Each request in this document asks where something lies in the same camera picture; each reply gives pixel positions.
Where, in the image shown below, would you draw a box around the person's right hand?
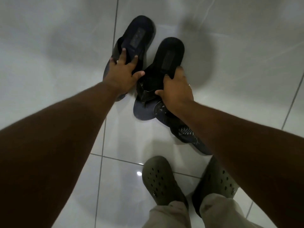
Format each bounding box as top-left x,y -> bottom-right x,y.
155,66 -> 194,117

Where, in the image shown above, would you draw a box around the person's left hand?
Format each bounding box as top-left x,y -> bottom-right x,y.
103,48 -> 145,95

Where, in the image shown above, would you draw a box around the black flip-flop sandal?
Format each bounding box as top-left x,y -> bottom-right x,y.
103,15 -> 156,102
133,37 -> 185,121

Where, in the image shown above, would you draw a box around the person's right forearm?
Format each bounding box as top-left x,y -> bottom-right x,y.
176,100 -> 304,228

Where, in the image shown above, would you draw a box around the person's left forearm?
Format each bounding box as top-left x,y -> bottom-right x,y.
0,81 -> 119,228

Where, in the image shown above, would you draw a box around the dark patterned flip-flop sandal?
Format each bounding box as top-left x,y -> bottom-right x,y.
152,102 -> 213,156

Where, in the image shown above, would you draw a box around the green clog shoe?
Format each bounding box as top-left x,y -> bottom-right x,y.
142,156 -> 189,210
192,155 -> 240,218

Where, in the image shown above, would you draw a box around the beige trousers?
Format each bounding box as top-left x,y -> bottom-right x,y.
142,193 -> 263,228

